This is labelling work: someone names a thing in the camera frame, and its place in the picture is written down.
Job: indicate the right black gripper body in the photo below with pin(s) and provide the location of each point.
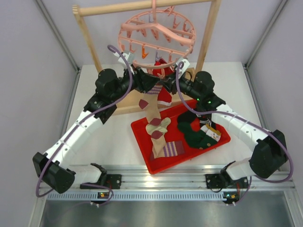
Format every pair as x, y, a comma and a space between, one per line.
185, 86

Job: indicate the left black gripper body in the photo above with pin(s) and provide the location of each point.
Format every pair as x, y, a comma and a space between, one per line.
137, 83

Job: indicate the pink round clip hanger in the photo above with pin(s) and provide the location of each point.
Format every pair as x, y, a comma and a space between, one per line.
165, 31

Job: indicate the beige purple striped sock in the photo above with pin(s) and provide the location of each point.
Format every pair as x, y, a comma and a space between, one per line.
149, 103

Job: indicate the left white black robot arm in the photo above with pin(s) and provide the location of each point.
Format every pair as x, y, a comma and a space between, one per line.
53, 166

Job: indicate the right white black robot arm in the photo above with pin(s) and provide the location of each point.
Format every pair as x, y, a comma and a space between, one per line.
269, 151

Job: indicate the red sock on hanger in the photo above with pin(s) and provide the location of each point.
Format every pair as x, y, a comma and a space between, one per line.
164, 97

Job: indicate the purple clip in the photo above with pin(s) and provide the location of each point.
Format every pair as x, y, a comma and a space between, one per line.
158, 56

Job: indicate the black white striped sock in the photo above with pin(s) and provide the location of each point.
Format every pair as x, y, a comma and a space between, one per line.
205, 120

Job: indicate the red plastic tray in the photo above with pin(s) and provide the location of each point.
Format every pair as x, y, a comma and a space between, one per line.
144, 141

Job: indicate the cream yellow sock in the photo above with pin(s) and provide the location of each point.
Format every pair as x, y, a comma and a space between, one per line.
161, 128

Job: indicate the dark green sock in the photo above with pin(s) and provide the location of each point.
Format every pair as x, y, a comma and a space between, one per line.
195, 139

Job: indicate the white patterned sock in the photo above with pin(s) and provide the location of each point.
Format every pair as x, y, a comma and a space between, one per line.
211, 132

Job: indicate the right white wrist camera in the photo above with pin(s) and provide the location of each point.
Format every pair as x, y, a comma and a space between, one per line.
181, 65

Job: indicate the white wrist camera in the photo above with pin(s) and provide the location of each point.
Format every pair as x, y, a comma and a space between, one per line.
128, 56
181, 65

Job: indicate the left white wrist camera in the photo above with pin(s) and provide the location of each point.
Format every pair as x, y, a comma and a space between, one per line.
128, 56

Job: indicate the aluminium mounting rail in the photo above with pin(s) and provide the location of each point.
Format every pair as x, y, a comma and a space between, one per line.
200, 183

